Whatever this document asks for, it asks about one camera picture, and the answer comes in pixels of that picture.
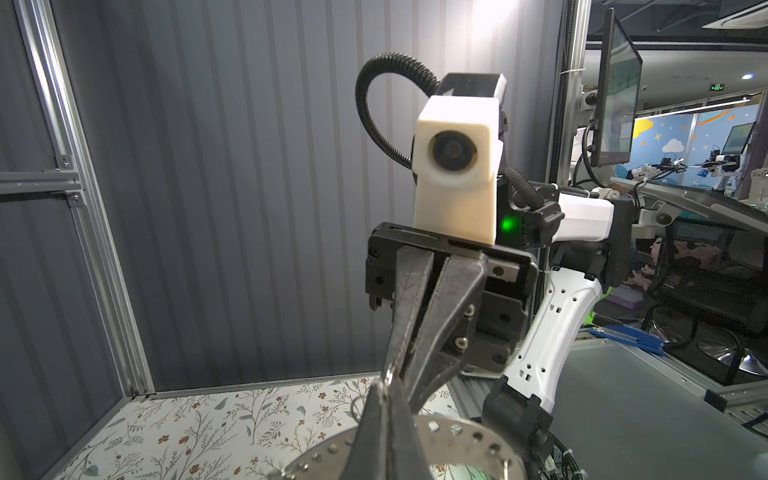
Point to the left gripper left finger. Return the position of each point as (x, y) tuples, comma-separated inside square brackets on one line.
[(368, 456)]

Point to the blue handled tool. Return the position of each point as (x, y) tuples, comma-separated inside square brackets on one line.
[(630, 336)]

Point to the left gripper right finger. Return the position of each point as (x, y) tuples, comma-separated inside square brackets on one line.
[(405, 458)]

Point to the black computer monitor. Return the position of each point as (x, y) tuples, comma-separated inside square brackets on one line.
[(618, 90)]

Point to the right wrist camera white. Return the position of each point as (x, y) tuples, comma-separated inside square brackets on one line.
[(456, 159)]

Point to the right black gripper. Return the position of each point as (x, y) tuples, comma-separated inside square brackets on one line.
[(455, 305)]

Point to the large keyring with yellow grip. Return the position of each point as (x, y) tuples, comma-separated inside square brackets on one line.
[(445, 441)]

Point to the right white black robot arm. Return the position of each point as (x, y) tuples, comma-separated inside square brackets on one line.
[(591, 247)]

